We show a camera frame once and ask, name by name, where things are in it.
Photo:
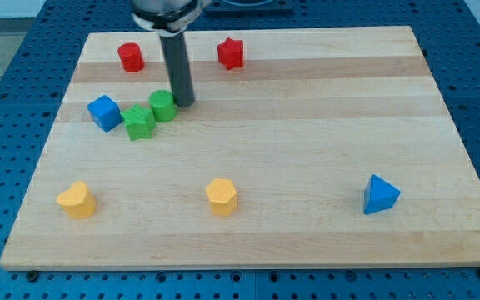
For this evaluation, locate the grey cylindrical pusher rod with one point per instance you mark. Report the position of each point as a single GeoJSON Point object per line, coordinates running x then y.
{"type": "Point", "coordinates": [175, 54]}

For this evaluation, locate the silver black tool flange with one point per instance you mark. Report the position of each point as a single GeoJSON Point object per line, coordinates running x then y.
{"type": "Point", "coordinates": [168, 16]}

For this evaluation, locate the red cylinder block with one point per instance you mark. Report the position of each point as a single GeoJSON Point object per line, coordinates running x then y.
{"type": "Point", "coordinates": [131, 57]}

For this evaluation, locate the green cylinder block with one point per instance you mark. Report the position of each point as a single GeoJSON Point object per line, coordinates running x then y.
{"type": "Point", "coordinates": [163, 106]}

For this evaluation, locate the red star block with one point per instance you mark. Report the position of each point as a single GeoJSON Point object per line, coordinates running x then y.
{"type": "Point", "coordinates": [230, 53]}

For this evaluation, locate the green star block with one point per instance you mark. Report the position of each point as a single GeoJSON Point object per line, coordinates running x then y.
{"type": "Point", "coordinates": [139, 122]}

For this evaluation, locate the blue cube block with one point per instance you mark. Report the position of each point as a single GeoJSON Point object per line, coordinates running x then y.
{"type": "Point", "coordinates": [105, 113]}

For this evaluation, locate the yellow pentagon block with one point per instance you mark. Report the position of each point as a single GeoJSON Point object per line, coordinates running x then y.
{"type": "Point", "coordinates": [222, 196]}

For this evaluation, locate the light wooden board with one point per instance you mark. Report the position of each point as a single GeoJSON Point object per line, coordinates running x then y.
{"type": "Point", "coordinates": [299, 130]}

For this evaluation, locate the yellow heart block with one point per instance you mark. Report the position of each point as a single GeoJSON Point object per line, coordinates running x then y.
{"type": "Point", "coordinates": [77, 201]}

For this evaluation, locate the blue triangle block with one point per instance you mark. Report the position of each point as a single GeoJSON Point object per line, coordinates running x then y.
{"type": "Point", "coordinates": [379, 195]}

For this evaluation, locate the dark blue base plate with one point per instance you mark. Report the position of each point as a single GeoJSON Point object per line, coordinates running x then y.
{"type": "Point", "coordinates": [250, 6]}

